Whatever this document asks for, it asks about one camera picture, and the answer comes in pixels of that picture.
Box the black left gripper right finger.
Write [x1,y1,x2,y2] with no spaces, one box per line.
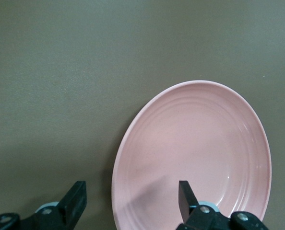
[177,180,269,230]

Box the pink plate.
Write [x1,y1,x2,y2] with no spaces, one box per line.
[111,80,272,230]

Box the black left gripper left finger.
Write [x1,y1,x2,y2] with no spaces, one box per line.
[0,181,88,230]

